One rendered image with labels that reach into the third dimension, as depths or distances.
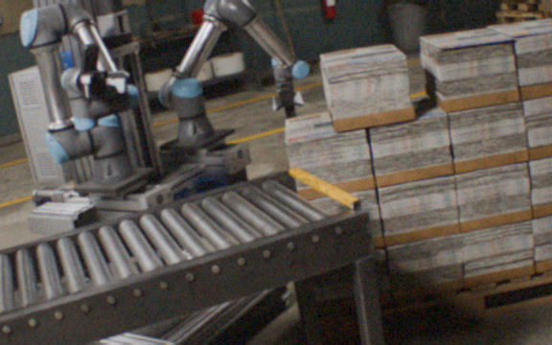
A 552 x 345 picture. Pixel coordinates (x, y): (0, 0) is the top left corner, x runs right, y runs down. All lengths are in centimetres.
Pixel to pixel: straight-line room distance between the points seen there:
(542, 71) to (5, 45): 714
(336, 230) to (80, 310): 65
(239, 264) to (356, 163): 97
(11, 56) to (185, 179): 629
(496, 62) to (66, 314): 170
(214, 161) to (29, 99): 79
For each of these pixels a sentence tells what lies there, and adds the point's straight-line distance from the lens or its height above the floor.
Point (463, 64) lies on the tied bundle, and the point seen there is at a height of 99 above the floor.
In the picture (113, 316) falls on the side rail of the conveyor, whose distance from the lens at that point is 177.
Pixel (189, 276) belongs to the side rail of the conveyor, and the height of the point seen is 78.
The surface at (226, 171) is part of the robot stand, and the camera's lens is 289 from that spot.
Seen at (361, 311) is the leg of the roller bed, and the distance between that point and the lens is 200.
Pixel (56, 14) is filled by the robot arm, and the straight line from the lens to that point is 251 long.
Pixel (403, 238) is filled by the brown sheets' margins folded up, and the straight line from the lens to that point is 276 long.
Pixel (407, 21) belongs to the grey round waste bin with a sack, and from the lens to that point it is 969.
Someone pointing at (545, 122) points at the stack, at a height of 74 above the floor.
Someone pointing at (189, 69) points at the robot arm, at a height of 108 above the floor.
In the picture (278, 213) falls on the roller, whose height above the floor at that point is 79.
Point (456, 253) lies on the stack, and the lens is 284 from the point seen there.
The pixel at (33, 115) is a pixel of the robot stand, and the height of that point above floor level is 105.
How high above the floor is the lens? 145
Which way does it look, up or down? 16 degrees down
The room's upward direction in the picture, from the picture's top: 11 degrees counter-clockwise
